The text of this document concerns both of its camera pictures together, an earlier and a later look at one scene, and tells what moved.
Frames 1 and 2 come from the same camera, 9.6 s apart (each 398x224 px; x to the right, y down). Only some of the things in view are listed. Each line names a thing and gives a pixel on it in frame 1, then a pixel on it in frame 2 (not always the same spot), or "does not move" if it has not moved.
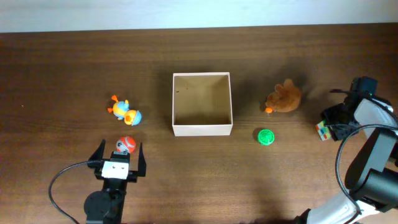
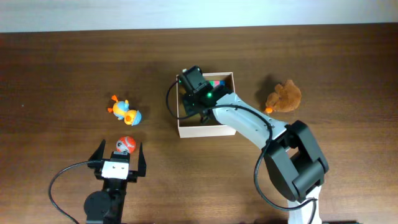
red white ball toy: x=125 y=142 does not move
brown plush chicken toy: x=286 y=98 does not move
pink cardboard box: x=201 y=104 does not move
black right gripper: x=328 y=115 to x=188 y=106
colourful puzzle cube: x=323 y=130 to x=217 y=83
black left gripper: x=96 y=160 does not move
